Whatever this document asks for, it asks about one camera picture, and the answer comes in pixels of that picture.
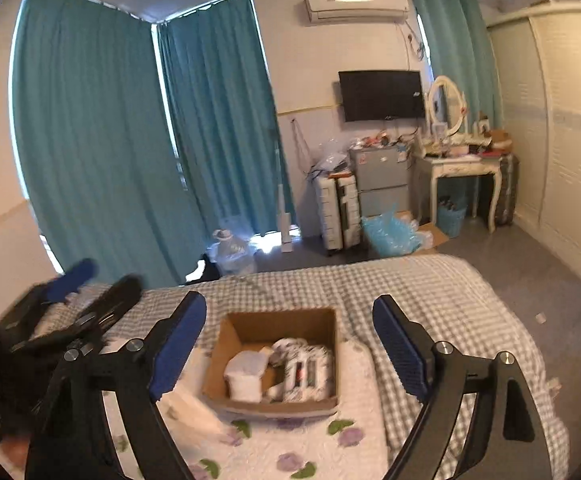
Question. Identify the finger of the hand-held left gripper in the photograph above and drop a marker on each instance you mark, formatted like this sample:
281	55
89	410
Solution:
70	279
113	300

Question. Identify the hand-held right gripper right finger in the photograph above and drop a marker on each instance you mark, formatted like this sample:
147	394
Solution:
400	345

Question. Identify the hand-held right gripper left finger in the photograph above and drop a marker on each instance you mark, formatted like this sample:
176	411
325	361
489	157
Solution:
180	345

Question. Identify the white towel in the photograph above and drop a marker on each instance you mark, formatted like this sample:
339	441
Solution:
245	375

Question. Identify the brown cardboard box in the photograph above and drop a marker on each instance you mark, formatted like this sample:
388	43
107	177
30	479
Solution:
250	327

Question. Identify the black and white patterned pouch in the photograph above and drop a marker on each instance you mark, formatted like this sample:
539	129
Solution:
303	370

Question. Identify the clear water jug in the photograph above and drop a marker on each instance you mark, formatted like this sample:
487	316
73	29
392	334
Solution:
233	255

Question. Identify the blue plastic bags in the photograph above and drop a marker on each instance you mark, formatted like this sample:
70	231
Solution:
390	235

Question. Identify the flat cardboard piece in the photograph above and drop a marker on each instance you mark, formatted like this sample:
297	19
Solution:
433	236

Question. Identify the blue plastic basket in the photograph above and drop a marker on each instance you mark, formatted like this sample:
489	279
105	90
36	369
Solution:
451	221

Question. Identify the white paper scrap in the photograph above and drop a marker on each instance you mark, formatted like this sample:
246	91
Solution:
540	317

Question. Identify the white floral quilt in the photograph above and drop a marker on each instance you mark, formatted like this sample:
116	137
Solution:
290	440

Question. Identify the wide teal curtain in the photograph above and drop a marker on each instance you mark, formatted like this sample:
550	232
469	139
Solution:
95	135

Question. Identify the white suitcase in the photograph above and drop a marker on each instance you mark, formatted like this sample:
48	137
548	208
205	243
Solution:
340	210

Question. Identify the grey mini fridge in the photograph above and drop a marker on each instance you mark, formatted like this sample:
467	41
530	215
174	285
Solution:
380	175

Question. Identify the white dressing table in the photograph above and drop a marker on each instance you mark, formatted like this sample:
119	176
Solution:
460	167

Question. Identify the dark suitcase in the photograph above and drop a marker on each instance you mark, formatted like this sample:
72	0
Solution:
506	190

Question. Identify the clear plastic bag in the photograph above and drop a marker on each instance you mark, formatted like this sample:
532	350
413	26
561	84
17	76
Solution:
330	162

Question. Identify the small toiletries clutter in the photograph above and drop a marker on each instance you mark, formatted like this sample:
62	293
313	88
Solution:
380	140

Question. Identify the brown bag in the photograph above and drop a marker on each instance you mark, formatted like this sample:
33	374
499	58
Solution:
500	141

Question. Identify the white oval vanity mirror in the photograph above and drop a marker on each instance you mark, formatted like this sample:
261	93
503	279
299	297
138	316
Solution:
445	105

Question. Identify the cream sliding wardrobe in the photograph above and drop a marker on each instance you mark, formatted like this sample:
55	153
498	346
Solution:
565	135

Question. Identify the narrow light teal curtain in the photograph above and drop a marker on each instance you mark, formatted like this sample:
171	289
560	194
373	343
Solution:
455	50

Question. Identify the white air conditioner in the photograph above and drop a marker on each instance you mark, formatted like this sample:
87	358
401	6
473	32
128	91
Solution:
355	7

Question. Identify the black wall television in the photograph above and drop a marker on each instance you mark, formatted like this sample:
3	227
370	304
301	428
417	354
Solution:
381	95

